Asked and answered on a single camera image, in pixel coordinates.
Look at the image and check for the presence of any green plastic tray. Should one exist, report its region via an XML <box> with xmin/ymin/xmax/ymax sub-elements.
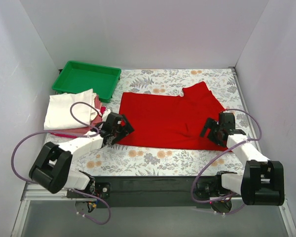
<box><xmin>52</xmin><ymin>61</ymin><xmax>121</xmax><ymax>103</ymax></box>

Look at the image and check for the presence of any floral patterned table mat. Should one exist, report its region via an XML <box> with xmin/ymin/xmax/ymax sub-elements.
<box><xmin>71</xmin><ymin>68</ymin><xmax>258</xmax><ymax>176</ymax></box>

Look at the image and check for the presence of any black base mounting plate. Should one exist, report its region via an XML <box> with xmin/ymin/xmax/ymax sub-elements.
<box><xmin>33</xmin><ymin>173</ymin><xmax>243</xmax><ymax>209</ymax></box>

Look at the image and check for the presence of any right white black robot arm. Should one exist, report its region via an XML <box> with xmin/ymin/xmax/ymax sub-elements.
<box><xmin>196</xmin><ymin>112</ymin><xmax>285</xmax><ymax>206</ymax></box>

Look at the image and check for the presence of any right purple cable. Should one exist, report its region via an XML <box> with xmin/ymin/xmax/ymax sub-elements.
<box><xmin>191</xmin><ymin>108</ymin><xmax>263</xmax><ymax>217</ymax></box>

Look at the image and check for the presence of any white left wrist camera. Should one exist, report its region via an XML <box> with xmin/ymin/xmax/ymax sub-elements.
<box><xmin>102</xmin><ymin>109</ymin><xmax>111</xmax><ymax>122</ymax></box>

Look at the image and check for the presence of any red t shirt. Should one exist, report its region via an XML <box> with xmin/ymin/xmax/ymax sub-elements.
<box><xmin>119</xmin><ymin>82</ymin><xmax>225</xmax><ymax>151</ymax></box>

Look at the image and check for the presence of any aluminium frame rail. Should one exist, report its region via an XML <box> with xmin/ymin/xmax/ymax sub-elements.
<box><xmin>12</xmin><ymin>184</ymin><xmax>296</xmax><ymax>237</ymax></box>

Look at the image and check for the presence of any white folded t shirt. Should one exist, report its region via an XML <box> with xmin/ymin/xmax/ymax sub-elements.
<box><xmin>44</xmin><ymin>89</ymin><xmax>97</xmax><ymax>130</ymax></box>

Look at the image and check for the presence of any pink folded t shirt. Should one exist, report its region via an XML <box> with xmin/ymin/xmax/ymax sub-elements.
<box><xmin>44</xmin><ymin>94</ymin><xmax>102</xmax><ymax>135</ymax></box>

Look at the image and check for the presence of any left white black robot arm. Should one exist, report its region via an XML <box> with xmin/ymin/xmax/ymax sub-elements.
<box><xmin>29</xmin><ymin>112</ymin><xmax>135</xmax><ymax>198</ymax></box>

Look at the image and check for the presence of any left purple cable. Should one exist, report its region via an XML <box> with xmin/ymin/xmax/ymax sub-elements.
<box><xmin>10</xmin><ymin>102</ymin><xmax>111</xmax><ymax>225</ymax></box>

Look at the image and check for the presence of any purple cable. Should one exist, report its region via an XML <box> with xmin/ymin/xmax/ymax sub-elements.
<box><xmin>10</xmin><ymin>102</ymin><xmax>111</xmax><ymax>225</ymax></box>
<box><xmin>191</xmin><ymin>108</ymin><xmax>263</xmax><ymax>217</ymax></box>

